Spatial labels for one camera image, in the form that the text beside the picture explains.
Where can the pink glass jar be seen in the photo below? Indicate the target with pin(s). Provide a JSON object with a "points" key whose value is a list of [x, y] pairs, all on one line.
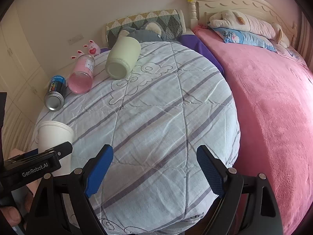
{"points": [[81, 79]]}

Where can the blue metal can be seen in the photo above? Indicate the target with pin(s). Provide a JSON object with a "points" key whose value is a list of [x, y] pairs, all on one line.
{"points": [[55, 96]]}

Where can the grey plush animal pillow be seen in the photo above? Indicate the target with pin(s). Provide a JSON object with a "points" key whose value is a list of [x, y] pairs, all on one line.
{"points": [[150, 32]]}

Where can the cream wardrobe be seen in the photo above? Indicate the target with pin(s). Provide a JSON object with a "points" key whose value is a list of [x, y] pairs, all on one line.
{"points": [[24, 81]]}

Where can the pale green cup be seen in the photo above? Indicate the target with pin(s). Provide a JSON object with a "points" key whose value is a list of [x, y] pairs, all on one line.
{"points": [[123, 57]]}

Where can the purple sheet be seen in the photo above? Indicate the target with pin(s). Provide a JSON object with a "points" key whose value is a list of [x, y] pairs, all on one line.
{"points": [[188, 40]]}

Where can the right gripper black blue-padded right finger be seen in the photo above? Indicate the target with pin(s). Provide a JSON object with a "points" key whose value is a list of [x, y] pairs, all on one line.
{"points": [[261, 214]]}

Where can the cream wooden headboard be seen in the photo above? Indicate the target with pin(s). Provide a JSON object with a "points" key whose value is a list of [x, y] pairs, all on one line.
{"points": [[201, 10]]}

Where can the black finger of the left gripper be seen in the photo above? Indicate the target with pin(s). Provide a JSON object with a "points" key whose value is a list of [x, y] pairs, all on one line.
{"points": [[63, 149]]}

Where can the white pink plush dog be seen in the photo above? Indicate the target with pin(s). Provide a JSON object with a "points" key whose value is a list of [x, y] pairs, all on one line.
{"points": [[232, 19]]}

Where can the blue cartoon pillow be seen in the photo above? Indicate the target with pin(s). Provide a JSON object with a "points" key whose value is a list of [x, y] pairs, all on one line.
{"points": [[245, 38]]}

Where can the diamond patterned quilted cushion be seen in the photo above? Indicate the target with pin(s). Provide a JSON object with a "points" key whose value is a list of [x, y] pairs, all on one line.
{"points": [[171, 21]]}

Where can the striped light blue quilt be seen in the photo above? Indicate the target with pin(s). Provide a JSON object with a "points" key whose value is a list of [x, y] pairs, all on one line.
{"points": [[174, 101]]}

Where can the person's hand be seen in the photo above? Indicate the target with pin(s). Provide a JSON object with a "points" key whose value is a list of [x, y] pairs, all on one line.
{"points": [[12, 216]]}

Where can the white paper cup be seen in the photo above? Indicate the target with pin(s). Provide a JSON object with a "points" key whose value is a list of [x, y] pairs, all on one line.
{"points": [[51, 134]]}

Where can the pink fleece blanket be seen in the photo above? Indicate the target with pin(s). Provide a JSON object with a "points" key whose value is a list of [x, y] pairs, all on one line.
{"points": [[273, 96]]}

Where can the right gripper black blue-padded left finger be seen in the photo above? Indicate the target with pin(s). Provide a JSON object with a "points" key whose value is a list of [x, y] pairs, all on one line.
{"points": [[61, 204]]}

